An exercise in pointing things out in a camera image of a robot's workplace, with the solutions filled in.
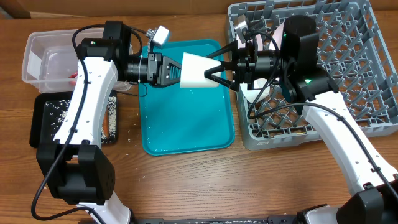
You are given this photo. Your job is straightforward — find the pink bowl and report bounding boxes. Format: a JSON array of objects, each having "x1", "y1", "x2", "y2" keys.
[{"x1": 236, "y1": 34, "x2": 264, "y2": 60}]

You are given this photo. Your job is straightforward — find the pink plate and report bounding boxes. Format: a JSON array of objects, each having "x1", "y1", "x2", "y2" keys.
[{"x1": 269, "y1": 23, "x2": 284, "y2": 51}]

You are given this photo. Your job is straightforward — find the white rice pile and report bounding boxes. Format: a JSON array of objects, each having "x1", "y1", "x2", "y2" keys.
[{"x1": 39, "y1": 96, "x2": 118, "y2": 144}]

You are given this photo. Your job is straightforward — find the orange carrot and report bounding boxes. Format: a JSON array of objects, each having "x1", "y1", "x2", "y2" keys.
[{"x1": 103, "y1": 109, "x2": 109, "y2": 139}]

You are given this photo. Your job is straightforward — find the grey dishwasher rack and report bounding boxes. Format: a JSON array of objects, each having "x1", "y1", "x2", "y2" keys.
[{"x1": 226, "y1": 0, "x2": 397, "y2": 150}]

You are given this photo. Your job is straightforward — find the white bowl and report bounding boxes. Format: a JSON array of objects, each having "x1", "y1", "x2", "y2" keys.
[{"x1": 180, "y1": 52, "x2": 221, "y2": 88}]

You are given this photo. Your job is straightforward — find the red snack wrapper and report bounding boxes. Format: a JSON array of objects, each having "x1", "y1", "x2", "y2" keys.
[{"x1": 68, "y1": 72, "x2": 78, "y2": 86}]

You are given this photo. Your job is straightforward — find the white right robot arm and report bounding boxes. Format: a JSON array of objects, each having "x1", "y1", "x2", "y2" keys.
[{"x1": 204, "y1": 15, "x2": 397, "y2": 223}]

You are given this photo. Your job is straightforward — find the black food waste tray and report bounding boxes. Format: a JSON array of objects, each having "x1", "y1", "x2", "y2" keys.
[{"x1": 29, "y1": 90, "x2": 118, "y2": 148}]

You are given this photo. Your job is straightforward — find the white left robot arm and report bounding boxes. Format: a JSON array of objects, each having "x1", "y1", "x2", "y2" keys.
[{"x1": 36, "y1": 21, "x2": 181, "y2": 223}]

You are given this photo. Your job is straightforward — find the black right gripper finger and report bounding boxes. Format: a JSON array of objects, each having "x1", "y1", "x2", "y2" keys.
[
  {"x1": 206, "y1": 42, "x2": 239, "y2": 59},
  {"x1": 204, "y1": 61, "x2": 239, "y2": 91}
]

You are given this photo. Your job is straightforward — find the clear plastic bin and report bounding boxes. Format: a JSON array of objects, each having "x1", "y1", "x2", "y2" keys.
[{"x1": 21, "y1": 27, "x2": 134, "y2": 94}]

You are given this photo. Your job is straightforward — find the teal plastic tray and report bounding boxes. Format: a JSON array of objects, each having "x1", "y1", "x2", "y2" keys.
[{"x1": 137, "y1": 38, "x2": 236, "y2": 156}]

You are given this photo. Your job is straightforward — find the small white cup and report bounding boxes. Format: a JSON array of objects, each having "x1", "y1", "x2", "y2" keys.
[{"x1": 240, "y1": 78, "x2": 270, "y2": 103}]

